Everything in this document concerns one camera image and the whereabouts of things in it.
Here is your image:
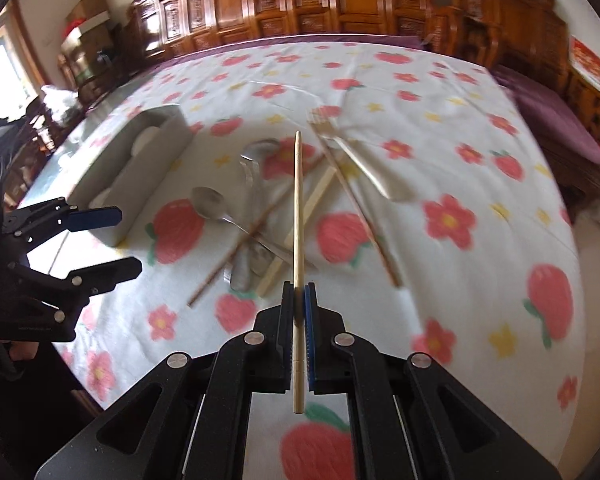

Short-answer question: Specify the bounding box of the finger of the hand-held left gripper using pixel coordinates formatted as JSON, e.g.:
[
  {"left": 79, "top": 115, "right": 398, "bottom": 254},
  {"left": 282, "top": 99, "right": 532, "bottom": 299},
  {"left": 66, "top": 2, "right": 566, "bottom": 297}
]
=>
[
  {"left": 10, "top": 256, "right": 143, "bottom": 323},
  {"left": 2, "top": 197, "right": 123, "bottom": 241}
]

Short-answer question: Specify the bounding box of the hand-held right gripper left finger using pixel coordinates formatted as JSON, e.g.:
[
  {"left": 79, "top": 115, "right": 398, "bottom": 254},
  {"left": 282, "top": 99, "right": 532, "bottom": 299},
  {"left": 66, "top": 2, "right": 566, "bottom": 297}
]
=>
[{"left": 35, "top": 281, "right": 297, "bottom": 480}]

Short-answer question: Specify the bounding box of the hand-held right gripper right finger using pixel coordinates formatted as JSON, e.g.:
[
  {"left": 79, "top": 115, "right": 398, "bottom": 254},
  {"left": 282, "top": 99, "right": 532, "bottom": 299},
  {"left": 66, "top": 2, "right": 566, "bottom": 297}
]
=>
[{"left": 304, "top": 282, "right": 563, "bottom": 480}]

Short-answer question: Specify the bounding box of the grey metal tray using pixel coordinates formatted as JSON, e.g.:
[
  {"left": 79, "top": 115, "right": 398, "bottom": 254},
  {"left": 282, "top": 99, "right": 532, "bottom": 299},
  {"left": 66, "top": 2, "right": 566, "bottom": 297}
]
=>
[{"left": 70, "top": 104, "right": 191, "bottom": 248}]

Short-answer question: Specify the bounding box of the brown wooden chopstick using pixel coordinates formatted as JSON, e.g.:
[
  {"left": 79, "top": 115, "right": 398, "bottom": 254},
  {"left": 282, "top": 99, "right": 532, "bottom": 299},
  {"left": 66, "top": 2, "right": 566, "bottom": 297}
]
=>
[
  {"left": 322, "top": 140, "right": 402, "bottom": 288},
  {"left": 187, "top": 152, "right": 331, "bottom": 308}
]

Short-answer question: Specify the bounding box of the light bamboo chopstick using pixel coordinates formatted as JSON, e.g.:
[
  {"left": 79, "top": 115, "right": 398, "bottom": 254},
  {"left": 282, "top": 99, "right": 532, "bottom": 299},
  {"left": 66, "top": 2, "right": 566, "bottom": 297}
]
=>
[
  {"left": 292, "top": 131, "right": 303, "bottom": 415},
  {"left": 256, "top": 162, "right": 341, "bottom": 297}
]

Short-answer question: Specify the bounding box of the metal spoon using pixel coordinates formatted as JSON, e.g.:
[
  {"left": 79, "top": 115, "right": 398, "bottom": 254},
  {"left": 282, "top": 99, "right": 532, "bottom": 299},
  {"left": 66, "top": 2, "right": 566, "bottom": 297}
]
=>
[
  {"left": 227, "top": 138, "right": 281, "bottom": 292},
  {"left": 191, "top": 186, "right": 318, "bottom": 272}
]

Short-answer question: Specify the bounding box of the white plastic fork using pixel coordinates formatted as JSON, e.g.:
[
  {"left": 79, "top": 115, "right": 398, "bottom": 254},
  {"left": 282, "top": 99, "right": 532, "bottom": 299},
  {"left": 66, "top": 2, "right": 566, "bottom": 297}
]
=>
[{"left": 307, "top": 109, "right": 416, "bottom": 203}]

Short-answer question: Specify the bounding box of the white plastic spoon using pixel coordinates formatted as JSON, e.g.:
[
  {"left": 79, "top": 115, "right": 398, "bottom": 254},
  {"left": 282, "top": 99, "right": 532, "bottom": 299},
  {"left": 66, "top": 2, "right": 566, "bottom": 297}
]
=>
[{"left": 130, "top": 125, "right": 165, "bottom": 157}]

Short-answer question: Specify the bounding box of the dark wooden chair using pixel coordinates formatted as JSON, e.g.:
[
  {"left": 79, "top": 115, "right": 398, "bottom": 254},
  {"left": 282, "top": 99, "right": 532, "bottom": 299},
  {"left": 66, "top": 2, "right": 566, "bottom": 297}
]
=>
[
  {"left": 25, "top": 95, "right": 81, "bottom": 161},
  {"left": 57, "top": 35, "right": 131, "bottom": 108}
]

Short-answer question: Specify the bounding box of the person's dark pants leg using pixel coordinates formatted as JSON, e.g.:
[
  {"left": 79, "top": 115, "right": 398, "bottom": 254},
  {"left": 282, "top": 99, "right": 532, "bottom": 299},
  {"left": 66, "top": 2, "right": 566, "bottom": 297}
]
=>
[{"left": 0, "top": 340, "right": 103, "bottom": 480}]

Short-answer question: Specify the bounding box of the clear plastic bag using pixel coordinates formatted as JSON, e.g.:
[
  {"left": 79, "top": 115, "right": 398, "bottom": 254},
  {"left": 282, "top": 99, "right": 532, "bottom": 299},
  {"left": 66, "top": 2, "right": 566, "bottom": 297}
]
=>
[{"left": 40, "top": 85, "right": 81, "bottom": 126}]

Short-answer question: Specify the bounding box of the bright window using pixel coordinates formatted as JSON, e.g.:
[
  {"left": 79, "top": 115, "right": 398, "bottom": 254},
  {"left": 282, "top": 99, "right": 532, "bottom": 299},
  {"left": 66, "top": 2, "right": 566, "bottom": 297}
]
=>
[{"left": 0, "top": 35, "right": 36, "bottom": 111}]

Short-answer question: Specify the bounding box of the large brown cardboard box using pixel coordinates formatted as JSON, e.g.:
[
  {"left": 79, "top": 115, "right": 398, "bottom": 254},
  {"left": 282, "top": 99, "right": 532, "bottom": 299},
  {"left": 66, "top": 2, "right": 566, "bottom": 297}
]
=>
[{"left": 80, "top": 25, "right": 115, "bottom": 52}]

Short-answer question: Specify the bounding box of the white and red box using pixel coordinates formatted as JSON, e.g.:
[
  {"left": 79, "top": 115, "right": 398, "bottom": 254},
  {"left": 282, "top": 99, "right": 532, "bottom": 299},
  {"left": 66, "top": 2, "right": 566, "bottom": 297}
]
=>
[{"left": 60, "top": 14, "right": 112, "bottom": 37}]

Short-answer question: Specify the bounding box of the floral strawberry tablecloth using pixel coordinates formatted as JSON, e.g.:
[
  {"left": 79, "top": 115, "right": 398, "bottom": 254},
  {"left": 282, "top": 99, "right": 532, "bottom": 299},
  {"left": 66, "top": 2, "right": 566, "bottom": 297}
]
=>
[{"left": 45, "top": 40, "right": 588, "bottom": 480}]

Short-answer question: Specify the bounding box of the red wall paper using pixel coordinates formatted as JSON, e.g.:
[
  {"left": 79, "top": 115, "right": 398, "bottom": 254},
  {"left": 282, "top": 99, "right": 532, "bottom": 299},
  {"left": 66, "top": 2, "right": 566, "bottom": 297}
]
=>
[{"left": 570, "top": 36, "right": 600, "bottom": 75}]

